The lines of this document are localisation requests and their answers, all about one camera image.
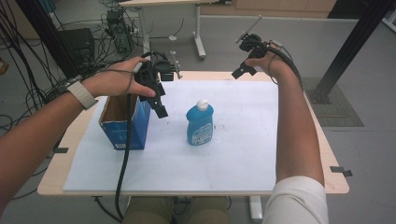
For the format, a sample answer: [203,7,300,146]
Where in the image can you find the person's left hand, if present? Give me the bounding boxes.
[82,56,157,98]

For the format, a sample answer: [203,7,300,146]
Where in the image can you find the blue bottle with white cap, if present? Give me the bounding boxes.
[185,98,215,147]

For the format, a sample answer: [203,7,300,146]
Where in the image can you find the white shirt sleeve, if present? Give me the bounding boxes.
[262,175,330,224]

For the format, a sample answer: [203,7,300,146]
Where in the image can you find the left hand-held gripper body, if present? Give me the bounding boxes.
[134,50,183,104]

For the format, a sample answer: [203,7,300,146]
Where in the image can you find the bundle of black floor cables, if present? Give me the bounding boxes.
[0,0,68,133]

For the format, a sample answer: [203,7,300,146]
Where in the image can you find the beige wrist strap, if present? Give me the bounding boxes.
[55,75,99,110]

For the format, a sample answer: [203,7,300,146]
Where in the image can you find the dark floor mat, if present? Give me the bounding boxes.
[301,77,365,128]

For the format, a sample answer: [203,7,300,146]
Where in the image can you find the white desk with metal legs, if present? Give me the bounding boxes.
[119,0,233,61]

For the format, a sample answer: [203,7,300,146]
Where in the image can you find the blue cardboard box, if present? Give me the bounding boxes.
[98,93,152,151]

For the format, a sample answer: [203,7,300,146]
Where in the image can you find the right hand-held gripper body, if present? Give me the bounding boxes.
[235,15,272,62]

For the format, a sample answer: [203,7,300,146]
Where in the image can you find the person's olive trousers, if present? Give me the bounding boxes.
[121,196,230,224]

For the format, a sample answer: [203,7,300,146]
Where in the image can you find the black case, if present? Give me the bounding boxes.
[57,27,96,63]

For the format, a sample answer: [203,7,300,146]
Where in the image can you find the white table foot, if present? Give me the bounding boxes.
[248,195,264,224]

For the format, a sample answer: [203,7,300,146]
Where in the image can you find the thick black gripper cable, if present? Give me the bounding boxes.
[114,92,134,220]

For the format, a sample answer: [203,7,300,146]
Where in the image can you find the wooden table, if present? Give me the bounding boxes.
[36,70,350,197]

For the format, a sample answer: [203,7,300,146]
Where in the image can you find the black metal post with base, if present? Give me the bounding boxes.
[306,0,396,105]

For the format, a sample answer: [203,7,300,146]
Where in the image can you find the person's right hand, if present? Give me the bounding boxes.
[245,42,295,82]

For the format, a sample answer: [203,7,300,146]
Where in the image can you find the white mat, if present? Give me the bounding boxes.
[62,79,279,192]

